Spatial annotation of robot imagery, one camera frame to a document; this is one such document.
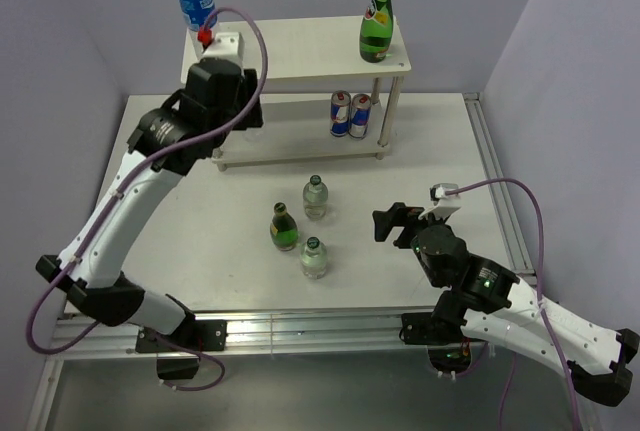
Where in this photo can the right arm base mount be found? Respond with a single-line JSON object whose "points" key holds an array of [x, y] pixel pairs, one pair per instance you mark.
{"points": [[448, 350]]}

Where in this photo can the green bottle gold neck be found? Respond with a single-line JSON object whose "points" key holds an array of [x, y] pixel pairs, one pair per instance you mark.
{"points": [[283, 228]]}

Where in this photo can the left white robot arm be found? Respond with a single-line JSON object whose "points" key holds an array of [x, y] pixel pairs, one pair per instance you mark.
{"points": [[89, 270]]}

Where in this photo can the green glass bottle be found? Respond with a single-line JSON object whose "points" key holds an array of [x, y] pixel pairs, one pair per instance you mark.
{"points": [[376, 31]]}

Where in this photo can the beige two-tier shelf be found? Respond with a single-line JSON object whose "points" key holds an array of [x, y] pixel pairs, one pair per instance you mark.
{"points": [[309, 59]]}

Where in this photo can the right red bull can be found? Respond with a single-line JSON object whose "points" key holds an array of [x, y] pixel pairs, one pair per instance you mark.
{"points": [[359, 116]]}

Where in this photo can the clear glass bottle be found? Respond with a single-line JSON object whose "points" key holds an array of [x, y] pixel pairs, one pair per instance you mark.
{"points": [[314, 258], [315, 198]]}

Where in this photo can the front clear glass bottle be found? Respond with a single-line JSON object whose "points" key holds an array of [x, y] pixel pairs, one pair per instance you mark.
{"points": [[314, 258]]}

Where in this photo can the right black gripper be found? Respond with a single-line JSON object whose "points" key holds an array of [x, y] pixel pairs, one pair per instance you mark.
{"points": [[398, 215]]}

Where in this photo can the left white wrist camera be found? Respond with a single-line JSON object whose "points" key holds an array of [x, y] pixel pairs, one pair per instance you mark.
{"points": [[227, 46]]}

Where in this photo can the rear clear glass bottle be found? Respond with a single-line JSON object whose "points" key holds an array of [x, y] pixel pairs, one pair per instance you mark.
{"points": [[315, 198]]}

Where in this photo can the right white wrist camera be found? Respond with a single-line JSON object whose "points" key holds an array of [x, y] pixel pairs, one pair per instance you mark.
{"points": [[444, 201]]}

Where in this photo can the red bull can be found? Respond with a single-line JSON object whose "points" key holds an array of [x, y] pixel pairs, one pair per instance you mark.
{"points": [[359, 116], [339, 113]]}

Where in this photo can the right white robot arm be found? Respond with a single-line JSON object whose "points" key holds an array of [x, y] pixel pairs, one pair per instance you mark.
{"points": [[482, 300]]}

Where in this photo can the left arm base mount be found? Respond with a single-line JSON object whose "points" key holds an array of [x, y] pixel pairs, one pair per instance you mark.
{"points": [[198, 336]]}

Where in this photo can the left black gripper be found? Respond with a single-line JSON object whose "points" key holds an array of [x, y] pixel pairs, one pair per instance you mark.
{"points": [[251, 119]]}

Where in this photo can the left red bull can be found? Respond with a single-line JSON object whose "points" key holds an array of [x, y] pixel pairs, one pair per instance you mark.
{"points": [[339, 113]]}

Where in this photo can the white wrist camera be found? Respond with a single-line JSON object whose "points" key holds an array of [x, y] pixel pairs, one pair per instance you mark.
{"points": [[444, 201], [227, 46]]}

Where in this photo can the aluminium frame rail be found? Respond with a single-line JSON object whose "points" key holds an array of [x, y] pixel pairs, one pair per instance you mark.
{"points": [[286, 331]]}

